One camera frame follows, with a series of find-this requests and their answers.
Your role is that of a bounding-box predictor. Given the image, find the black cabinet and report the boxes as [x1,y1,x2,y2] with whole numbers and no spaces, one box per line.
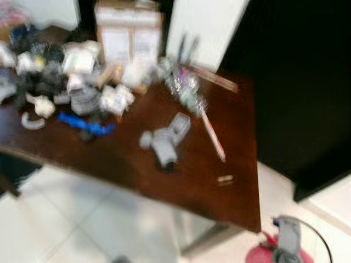
[218,0,351,202]

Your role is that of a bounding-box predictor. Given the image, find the red white stick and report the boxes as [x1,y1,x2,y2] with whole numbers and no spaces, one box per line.
[200,107,227,163]

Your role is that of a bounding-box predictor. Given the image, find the thin wooden strip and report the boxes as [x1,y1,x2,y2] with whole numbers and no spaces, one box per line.
[192,66,240,93]

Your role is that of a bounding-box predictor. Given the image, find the red round object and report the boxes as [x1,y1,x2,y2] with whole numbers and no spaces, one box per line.
[245,232,316,263]

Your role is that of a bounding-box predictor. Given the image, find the clear plastic bag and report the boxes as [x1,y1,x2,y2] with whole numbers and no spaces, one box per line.
[164,66,207,116]

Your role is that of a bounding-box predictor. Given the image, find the metal table leg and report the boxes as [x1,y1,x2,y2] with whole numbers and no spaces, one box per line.
[178,221,245,259]

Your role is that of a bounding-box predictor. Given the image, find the dark pens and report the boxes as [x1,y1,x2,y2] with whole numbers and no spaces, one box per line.
[175,34,200,67]

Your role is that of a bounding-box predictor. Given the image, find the grey printed gadget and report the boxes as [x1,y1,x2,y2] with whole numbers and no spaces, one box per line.
[139,112,192,174]

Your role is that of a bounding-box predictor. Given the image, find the small white packet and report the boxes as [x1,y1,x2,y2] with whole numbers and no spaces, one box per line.
[100,85,135,116]

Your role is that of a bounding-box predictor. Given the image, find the cardboard box white labels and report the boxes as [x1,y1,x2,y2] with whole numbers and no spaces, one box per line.
[94,0,164,67]

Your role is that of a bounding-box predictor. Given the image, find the blue plastic part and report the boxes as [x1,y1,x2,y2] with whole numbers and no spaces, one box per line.
[57,112,116,138]

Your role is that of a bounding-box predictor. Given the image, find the large white packet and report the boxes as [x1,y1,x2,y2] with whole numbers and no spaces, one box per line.
[61,43,100,75]

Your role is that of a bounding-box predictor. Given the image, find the black parts pile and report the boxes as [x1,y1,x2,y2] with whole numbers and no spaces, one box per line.
[15,47,70,100]

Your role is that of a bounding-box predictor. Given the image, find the white lumpy part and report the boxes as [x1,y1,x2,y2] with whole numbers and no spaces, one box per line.
[27,94,56,119]

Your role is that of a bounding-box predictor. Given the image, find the white curved part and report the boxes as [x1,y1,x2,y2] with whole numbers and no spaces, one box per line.
[20,112,46,131]

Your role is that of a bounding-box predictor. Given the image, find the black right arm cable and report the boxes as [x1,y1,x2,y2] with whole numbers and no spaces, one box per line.
[296,216,334,263]

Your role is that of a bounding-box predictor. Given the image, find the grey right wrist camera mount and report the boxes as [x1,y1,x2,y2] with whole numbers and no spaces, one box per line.
[271,216,303,263]

